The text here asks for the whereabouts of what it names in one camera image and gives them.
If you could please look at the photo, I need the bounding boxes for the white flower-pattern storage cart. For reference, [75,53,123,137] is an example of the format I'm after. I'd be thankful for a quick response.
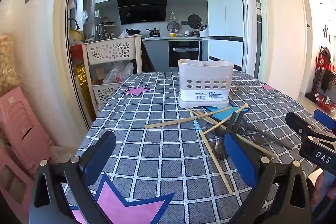
[82,35,143,111]

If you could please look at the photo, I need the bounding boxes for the pink plastic stool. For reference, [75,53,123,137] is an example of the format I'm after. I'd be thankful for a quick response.
[0,86,57,174]
[0,148,34,224]

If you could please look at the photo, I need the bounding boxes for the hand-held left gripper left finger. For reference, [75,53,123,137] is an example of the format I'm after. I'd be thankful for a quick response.
[29,131,117,224]

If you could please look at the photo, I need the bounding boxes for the blue patterned wooden chopstick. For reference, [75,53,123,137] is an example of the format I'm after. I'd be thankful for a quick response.
[193,112,234,194]

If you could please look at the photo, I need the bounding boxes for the gold foil wrapping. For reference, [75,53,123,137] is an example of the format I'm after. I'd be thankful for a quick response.
[76,63,92,109]

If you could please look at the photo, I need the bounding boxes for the white perforated utensil holder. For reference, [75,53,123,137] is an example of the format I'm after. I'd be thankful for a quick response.
[178,59,235,109]

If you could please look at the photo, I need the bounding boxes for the red container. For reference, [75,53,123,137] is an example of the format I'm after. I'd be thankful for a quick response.
[70,45,84,64]

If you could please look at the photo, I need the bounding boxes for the red box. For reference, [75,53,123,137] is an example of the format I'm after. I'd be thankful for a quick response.
[304,93,332,113]

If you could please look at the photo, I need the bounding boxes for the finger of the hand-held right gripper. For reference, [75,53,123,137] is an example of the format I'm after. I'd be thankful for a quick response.
[286,112,326,138]
[314,109,336,134]

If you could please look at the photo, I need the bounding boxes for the round metal lid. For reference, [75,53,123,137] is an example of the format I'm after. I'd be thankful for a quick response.
[167,21,180,33]

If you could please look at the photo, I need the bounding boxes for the grey checked star tablecloth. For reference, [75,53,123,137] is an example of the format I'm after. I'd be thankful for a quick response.
[51,70,336,224]

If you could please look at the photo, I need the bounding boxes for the black built-in oven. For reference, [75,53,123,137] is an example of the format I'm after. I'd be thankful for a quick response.
[168,40,201,68]

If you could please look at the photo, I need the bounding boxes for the person's right hand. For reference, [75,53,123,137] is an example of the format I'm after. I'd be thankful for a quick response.
[314,170,328,207]

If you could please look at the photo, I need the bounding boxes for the net bag of garlic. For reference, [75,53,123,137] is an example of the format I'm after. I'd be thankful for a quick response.
[0,35,23,96]

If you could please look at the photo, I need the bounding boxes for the round hanging pan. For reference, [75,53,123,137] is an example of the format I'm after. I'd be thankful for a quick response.
[188,14,203,29]

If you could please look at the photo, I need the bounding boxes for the black range hood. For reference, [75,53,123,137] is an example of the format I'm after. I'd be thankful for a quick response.
[117,0,168,25]

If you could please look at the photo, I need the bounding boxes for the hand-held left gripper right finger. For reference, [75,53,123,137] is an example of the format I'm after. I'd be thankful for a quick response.
[223,132,313,224]

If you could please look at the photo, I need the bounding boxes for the plastic bag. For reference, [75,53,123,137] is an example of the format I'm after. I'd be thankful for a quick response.
[103,63,134,84]

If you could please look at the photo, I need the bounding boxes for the red hanging bags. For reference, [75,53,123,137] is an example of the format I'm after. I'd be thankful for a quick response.
[314,46,336,93]

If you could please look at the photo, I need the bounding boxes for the yellow-green basin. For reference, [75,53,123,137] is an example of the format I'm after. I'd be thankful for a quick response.
[69,28,84,42]

